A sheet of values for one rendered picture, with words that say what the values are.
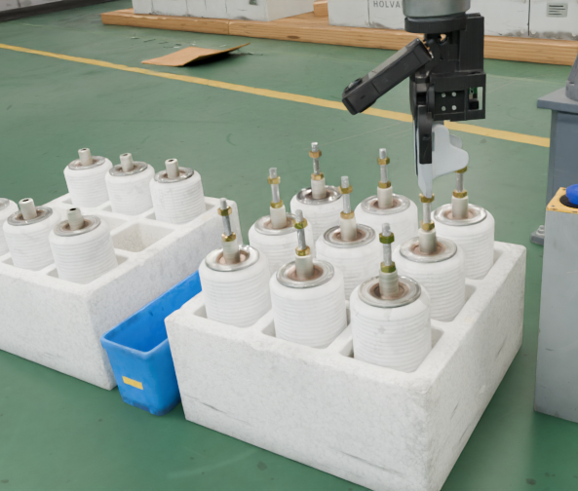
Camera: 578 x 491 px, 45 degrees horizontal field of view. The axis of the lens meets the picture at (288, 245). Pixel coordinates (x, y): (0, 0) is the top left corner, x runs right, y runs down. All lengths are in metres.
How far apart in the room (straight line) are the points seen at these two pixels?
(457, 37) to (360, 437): 0.49
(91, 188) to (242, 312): 0.60
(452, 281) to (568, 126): 0.58
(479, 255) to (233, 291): 0.35
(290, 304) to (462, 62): 0.35
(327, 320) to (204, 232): 0.46
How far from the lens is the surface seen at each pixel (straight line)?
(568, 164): 1.44
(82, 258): 1.14
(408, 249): 0.93
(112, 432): 1.11
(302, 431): 0.94
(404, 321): 0.81
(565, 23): 3.10
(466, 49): 0.84
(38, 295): 1.20
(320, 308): 0.87
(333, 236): 0.99
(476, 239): 1.01
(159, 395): 1.09
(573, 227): 0.91
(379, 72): 0.83
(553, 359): 1.01
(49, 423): 1.17
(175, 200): 1.28
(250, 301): 0.94
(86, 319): 1.13
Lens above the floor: 0.68
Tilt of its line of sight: 26 degrees down
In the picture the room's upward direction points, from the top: 7 degrees counter-clockwise
